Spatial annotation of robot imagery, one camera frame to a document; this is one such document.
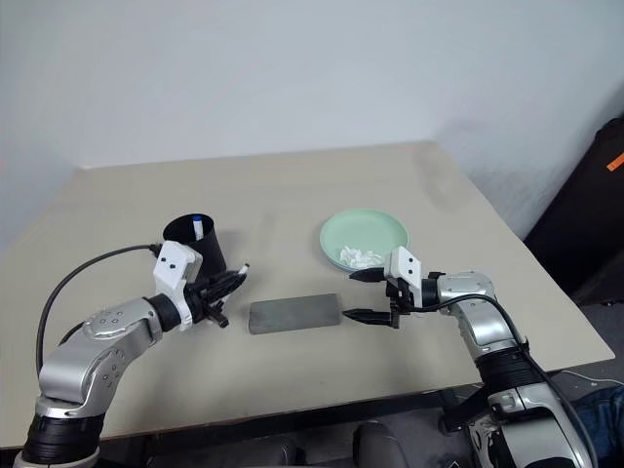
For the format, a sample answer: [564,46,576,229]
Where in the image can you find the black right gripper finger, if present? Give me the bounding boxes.
[342,307,393,328]
[348,266,388,285]

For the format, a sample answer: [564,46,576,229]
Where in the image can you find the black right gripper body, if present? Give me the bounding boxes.
[383,275,413,332]

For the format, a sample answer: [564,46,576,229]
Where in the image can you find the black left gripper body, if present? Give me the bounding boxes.
[183,275,231,332]

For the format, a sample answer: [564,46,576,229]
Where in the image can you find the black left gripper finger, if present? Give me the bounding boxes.
[209,273,249,300]
[204,264,248,291]

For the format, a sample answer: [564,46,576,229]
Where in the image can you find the white tissue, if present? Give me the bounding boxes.
[338,245,384,270]

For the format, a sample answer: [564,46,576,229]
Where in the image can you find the light green plate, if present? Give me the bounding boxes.
[319,208,410,271]

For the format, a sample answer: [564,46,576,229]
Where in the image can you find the grey glasses case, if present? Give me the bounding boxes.
[248,292,343,337]

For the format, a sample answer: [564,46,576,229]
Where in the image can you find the black pen holder cup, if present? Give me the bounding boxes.
[162,212,228,285]

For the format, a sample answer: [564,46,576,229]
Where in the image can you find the dark rounded shape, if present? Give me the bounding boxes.
[351,421,409,468]
[246,433,306,468]

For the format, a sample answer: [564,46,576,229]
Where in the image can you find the large black case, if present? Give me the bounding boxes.
[523,115,624,309]

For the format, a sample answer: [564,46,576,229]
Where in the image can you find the blue jeans leg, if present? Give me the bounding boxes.
[569,384,624,468]

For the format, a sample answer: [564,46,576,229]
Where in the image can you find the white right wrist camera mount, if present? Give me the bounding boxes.
[388,246,423,309]

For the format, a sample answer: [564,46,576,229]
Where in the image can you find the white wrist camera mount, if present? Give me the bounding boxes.
[152,240,205,333]
[388,246,423,309]

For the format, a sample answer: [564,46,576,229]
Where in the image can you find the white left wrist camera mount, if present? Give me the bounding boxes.
[152,240,205,333]

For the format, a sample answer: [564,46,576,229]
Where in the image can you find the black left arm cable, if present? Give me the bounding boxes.
[36,243,162,365]

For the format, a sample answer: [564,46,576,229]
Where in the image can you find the black table bracket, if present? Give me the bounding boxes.
[438,384,491,435]

